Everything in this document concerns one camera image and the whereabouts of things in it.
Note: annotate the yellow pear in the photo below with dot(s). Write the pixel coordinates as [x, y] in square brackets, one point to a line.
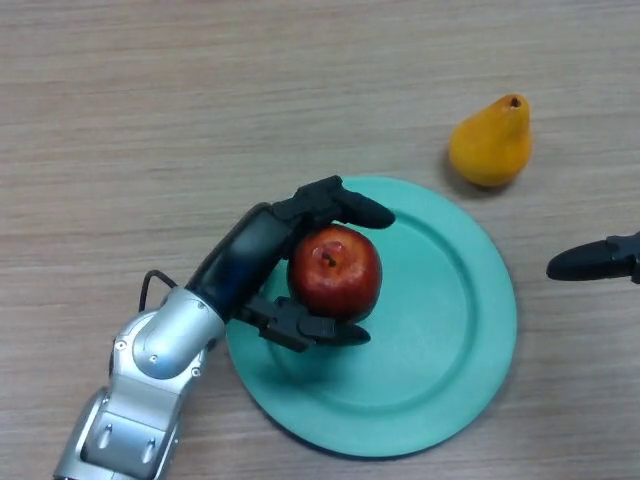
[492, 145]

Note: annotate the green round plate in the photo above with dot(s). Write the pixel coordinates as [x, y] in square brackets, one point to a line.
[430, 320]

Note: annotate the red apple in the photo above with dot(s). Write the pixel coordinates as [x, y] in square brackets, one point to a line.
[335, 272]

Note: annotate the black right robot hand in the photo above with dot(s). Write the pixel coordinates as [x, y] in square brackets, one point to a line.
[597, 261]

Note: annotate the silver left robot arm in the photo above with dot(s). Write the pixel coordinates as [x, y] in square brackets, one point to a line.
[145, 380]

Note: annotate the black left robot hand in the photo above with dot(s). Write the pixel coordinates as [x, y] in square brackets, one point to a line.
[240, 260]

